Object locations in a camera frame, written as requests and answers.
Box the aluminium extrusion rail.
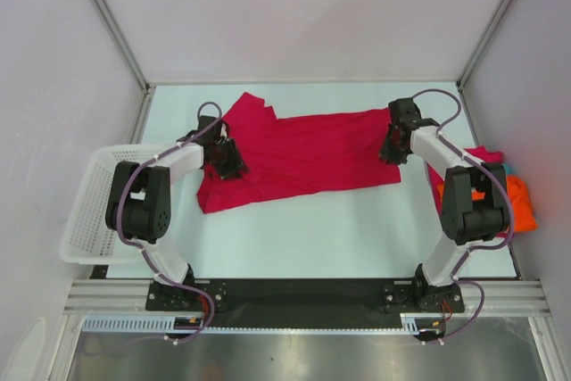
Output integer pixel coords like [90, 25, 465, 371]
[63, 279, 551, 318]

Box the crimson red t shirt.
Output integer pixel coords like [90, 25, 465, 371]
[196, 93, 401, 214]

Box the folded orange t shirt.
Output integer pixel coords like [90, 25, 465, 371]
[430, 174, 538, 233]

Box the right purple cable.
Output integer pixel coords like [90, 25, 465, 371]
[410, 88, 517, 346]

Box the folded teal t shirt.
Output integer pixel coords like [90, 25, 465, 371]
[503, 163, 515, 175]

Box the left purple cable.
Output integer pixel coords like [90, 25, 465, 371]
[114, 101, 224, 347]

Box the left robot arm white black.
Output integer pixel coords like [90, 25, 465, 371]
[105, 115, 246, 310]

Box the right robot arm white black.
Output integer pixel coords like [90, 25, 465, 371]
[379, 97, 515, 313]

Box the white perforated plastic basket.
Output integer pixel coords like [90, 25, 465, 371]
[59, 145, 167, 265]

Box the folded magenta t shirt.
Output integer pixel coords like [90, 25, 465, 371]
[428, 146, 510, 245]

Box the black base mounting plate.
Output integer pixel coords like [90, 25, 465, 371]
[145, 278, 465, 330]

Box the purple cable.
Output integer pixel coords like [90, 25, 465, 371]
[410, 88, 517, 346]
[114, 101, 224, 347]

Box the white slotted cable duct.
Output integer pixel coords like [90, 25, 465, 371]
[82, 315, 420, 336]

